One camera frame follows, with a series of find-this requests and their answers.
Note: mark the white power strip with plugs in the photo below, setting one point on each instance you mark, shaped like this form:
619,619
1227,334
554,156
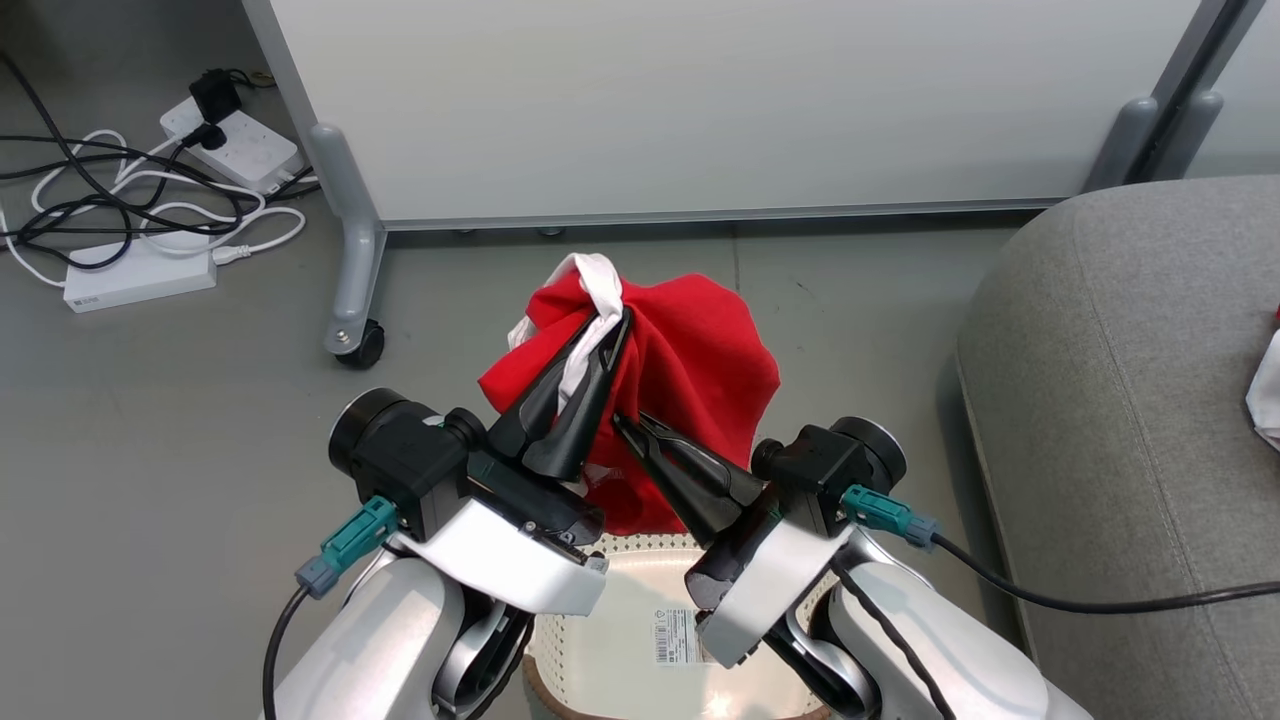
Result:
255,150

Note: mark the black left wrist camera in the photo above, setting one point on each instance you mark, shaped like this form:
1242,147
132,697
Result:
400,460

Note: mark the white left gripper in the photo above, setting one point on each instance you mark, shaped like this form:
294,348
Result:
510,550

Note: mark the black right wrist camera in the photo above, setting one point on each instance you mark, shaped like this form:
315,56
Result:
830,465

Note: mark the short grey partition foot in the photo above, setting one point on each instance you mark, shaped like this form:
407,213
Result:
1195,135
1120,150

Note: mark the narrow white partition panel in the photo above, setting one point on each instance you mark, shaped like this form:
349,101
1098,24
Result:
1245,90

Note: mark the black plug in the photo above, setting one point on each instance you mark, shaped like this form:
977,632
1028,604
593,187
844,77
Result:
205,135

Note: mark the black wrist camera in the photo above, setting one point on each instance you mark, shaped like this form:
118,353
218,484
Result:
400,460
830,465

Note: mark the white barcode label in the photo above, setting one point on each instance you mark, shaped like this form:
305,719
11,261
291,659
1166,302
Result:
678,638

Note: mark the white flat adapter box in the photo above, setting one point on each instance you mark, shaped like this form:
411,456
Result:
140,280

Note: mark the long grey partition foot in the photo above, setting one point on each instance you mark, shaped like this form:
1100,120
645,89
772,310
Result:
355,240

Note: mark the grey fabric sofa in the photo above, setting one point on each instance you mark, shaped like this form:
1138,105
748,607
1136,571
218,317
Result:
1120,400

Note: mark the wide white partition panel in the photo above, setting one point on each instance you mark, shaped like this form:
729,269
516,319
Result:
720,100

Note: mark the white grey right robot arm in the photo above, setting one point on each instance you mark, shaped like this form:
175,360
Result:
950,660

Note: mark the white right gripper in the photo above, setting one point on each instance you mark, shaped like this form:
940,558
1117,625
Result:
765,580

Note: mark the black caster wheel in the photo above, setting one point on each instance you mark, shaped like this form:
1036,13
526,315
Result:
365,345

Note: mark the black power adapter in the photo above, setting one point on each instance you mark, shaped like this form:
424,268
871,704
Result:
215,95

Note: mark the white perforated laundry basket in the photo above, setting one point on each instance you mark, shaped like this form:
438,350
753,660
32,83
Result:
620,660

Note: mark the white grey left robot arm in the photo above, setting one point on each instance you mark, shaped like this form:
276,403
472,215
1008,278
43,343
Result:
380,650

